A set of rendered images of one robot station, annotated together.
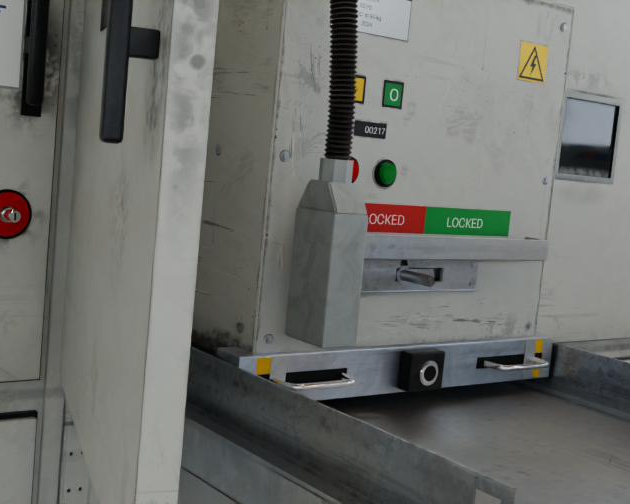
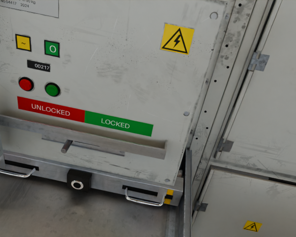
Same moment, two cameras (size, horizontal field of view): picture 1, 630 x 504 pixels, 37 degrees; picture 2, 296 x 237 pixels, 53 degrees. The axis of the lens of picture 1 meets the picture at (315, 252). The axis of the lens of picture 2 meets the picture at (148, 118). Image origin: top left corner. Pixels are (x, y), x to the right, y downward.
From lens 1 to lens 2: 1.10 m
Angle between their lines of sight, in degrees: 45
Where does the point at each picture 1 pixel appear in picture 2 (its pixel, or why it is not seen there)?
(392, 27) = (45, 8)
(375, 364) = (55, 169)
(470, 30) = (113, 13)
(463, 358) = (112, 182)
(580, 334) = not seen: outside the picture
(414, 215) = (76, 113)
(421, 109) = (75, 59)
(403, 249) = (49, 131)
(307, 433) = not seen: outside the picture
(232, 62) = not seen: outside the picture
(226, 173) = not seen: hidden behind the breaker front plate
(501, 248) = (123, 146)
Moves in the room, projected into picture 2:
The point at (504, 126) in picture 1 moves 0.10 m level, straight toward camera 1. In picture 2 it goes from (147, 77) to (104, 84)
